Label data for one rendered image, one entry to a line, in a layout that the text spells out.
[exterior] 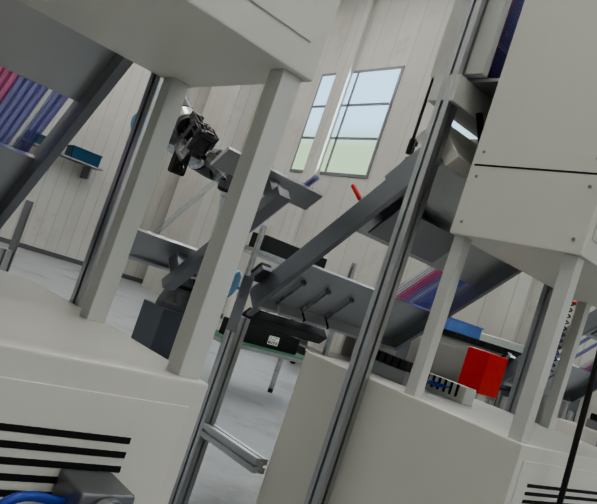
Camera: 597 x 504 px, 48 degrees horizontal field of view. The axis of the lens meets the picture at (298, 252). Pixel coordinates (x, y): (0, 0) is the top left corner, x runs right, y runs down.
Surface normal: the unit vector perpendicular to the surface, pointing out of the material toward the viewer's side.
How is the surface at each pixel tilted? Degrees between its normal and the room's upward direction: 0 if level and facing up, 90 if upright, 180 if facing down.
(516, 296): 90
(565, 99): 90
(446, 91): 90
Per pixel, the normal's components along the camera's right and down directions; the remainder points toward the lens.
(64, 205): 0.59, 0.14
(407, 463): -0.71, -0.28
